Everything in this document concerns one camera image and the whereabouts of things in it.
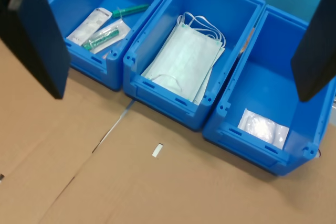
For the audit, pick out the brown cardboard sheet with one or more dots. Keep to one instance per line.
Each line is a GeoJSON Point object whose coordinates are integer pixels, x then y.
{"type": "Point", "coordinates": [210, 195]}
{"type": "Point", "coordinates": [39, 142]}

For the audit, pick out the white printed flat packet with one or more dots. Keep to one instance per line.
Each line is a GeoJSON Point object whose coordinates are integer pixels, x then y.
{"type": "Point", "coordinates": [86, 27]}

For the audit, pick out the green tube in clear packet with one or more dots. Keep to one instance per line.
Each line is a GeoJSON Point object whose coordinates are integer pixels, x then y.
{"type": "Point", "coordinates": [105, 36]}

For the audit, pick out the pale green face mask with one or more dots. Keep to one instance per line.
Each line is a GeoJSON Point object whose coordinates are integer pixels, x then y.
{"type": "Point", "coordinates": [183, 56]}
{"type": "Point", "coordinates": [207, 82]}

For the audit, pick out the white cotton packet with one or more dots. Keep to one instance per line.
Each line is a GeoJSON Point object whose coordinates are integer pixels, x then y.
{"type": "Point", "coordinates": [262, 128]}

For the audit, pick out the bare green tube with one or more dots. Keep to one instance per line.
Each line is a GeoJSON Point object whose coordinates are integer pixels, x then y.
{"type": "Point", "coordinates": [131, 10]}

